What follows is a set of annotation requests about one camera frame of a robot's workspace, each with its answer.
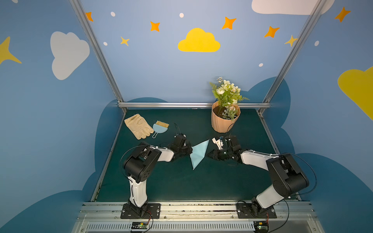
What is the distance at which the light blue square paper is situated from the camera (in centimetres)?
93

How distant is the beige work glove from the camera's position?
107 cm

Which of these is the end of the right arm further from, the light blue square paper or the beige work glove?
the beige work glove

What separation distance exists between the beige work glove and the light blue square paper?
0.36 meters
